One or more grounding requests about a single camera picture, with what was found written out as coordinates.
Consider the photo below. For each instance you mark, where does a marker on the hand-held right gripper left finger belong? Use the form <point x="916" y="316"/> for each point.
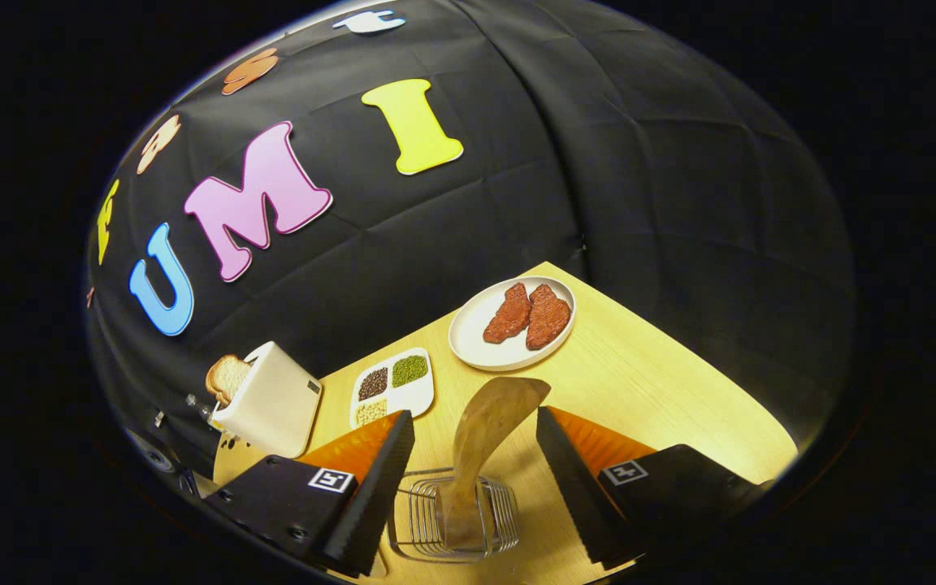
<point x="379" y="504"/>

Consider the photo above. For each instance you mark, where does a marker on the round white plate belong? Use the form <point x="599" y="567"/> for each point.
<point x="476" y="325"/>

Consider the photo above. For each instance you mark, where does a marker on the pale soybeans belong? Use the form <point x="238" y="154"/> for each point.
<point x="370" y="412"/>

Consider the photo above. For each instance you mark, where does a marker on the white toaster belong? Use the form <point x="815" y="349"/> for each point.
<point x="273" y="406"/>

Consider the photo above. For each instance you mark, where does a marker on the wooden spoon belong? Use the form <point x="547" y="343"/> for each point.
<point x="484" y="431"/>

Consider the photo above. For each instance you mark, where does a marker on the red meat piece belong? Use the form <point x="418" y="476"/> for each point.
<point x="507" y="314"/>
<point x="548" y="317"/>

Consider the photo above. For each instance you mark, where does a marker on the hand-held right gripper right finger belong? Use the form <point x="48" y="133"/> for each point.
<point x="574" y="496"/>

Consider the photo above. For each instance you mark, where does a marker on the dark brown beans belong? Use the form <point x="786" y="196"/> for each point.
<point x="373" y="383"/>

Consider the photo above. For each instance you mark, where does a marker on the white divided dish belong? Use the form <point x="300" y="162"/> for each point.
<point x="415" y="402"/>

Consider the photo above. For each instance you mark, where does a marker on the small clear glass bottle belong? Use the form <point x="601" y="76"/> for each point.
<point x="201" y="409"/>

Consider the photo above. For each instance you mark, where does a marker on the silver cloth clip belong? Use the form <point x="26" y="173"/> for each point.
<point x="158" y="419"/>

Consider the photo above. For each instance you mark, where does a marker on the toasted bread slice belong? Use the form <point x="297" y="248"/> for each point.
<point x="228" y="378"/>

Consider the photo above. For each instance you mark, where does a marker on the black backdrop cloth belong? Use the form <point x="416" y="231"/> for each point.
<point x="598" y="162"/>

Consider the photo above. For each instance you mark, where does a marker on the green mung beans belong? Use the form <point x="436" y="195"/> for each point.
<point x="409" y="370"/>

